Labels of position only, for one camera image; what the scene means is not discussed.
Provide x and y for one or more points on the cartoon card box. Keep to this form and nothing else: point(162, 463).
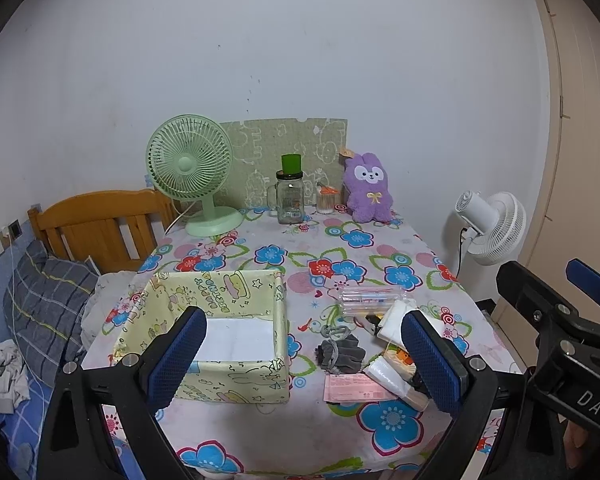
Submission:
point(371, 323)

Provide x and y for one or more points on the glass mason jar mug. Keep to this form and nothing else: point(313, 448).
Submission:
point(285, 198)

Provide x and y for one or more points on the beige door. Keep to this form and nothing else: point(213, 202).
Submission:
point(566, 221)

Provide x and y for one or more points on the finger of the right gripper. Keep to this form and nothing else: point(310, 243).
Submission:
point(584, 278)
point(535, 304)

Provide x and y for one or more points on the small orange-lid jar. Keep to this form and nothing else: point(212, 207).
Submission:
point(326, 198)

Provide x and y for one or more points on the clear plastic pen case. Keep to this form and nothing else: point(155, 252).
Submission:
point(356, 301)

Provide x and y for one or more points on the grey gloves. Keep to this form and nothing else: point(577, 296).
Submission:
point(342, 356)

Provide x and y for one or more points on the white standing fan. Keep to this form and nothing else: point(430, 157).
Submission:
point(494, 227)

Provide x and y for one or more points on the purple plush bunny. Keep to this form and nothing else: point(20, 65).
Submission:
point(366, 183)

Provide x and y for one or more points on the wall socket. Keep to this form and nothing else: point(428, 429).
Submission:
point(10, 233)

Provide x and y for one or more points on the orange print tissue pack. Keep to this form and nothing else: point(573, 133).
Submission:
point(400, 361)

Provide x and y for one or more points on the green patterned board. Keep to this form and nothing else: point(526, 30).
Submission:
point(258, 146)

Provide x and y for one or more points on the crumpled white cloth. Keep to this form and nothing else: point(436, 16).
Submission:
point(14, 385)

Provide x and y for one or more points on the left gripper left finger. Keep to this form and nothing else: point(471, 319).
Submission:
point(76, 442)

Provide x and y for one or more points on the white tissue pack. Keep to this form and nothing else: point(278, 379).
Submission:
point(387, 377)

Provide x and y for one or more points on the green desk fan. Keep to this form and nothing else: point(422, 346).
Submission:
point(188, 158)

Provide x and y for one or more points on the pink paper packet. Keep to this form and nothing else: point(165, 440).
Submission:
point(354, 388)

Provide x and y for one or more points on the grey plaid pillow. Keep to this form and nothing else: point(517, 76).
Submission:
point(43, 307)

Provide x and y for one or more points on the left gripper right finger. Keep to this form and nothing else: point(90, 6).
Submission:
point(469, 391)

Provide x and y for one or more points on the green cup on jar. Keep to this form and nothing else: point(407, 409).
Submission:
point(291, 163)

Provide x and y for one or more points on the white cloth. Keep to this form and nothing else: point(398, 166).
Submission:
point(14, 385)
point(389, 327)

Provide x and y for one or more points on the floral tablecloth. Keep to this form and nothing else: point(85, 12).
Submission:
point(270, 420)

